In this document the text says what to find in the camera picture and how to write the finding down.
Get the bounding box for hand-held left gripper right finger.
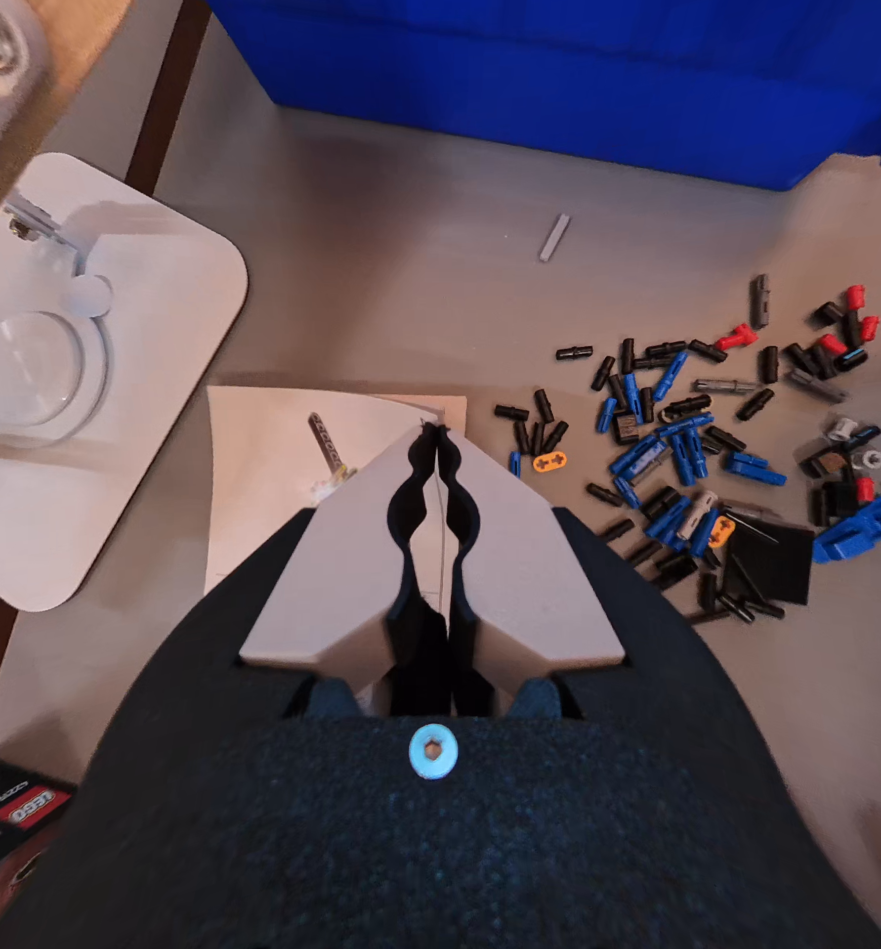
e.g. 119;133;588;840
439;426;625;714

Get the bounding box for white document stand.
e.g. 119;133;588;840
0;0;249;612

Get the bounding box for lego set box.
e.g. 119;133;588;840
0;756;78;949

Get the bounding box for pile of small lego pins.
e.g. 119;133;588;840
494;274;881;627

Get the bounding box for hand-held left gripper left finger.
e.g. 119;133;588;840
239;423;449;716

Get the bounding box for lego instruction booklet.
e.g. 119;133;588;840
205;386;467;594

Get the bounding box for blue plastic bin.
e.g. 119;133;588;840
207;0;881;192

